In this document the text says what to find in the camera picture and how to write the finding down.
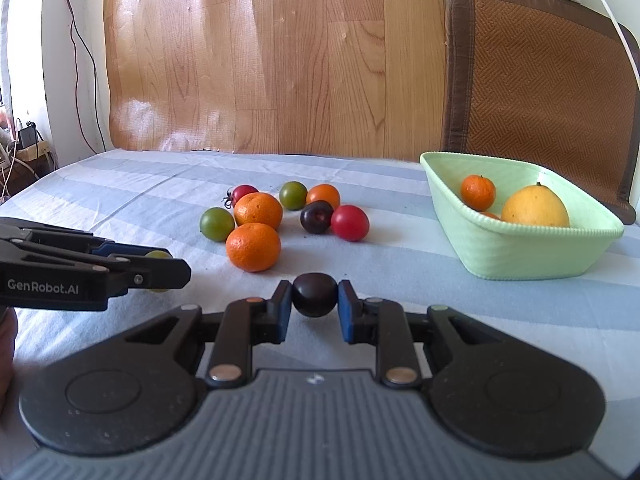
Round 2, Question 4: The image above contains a white cable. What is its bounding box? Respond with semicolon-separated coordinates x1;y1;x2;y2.
575;0;640;81

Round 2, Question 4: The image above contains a green cherry tomato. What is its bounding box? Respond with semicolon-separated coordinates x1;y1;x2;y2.
145;250;172;293
279;181;308;211
199;207;236;241

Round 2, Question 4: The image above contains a brown woven chair cushion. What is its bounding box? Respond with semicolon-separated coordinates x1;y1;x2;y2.
440;0;640;226

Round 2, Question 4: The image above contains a red cherry tomato with stem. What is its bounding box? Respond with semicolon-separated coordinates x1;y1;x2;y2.
223;185;260;209

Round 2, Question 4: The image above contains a dark purple cherry tomato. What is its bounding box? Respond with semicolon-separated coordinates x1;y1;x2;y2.
292;272;338;318
300;200;335;235

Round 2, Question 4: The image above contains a large yellow grapefruit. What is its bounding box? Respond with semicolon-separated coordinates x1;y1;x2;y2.
500;183;570;228

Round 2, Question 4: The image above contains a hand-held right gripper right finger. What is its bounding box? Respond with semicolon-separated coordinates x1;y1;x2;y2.
337;279;508;389

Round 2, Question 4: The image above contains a black power adapter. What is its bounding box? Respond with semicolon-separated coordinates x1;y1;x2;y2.
17;122;41;151

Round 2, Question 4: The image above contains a thin black cable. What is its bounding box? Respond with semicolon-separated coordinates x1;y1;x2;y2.
62;0;106;156

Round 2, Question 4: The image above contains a person's left hand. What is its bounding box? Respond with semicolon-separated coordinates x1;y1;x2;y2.
0;307;17;413

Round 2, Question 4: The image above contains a blue white striped sheet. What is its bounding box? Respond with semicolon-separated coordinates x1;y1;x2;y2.
0;149;640;480

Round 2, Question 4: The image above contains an orange mandarin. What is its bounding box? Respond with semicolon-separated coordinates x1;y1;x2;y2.
225;222;282;273
233;192;284;231
460;174;497;212

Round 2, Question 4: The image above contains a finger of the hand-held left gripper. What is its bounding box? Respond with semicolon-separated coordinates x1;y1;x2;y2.
0;217;151;261
0;239;192;297

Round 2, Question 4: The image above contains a light green plastic basin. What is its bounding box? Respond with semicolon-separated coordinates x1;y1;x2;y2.
420;151;625;281

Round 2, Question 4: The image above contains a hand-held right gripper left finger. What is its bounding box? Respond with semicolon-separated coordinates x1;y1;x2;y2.
125;280;293;389

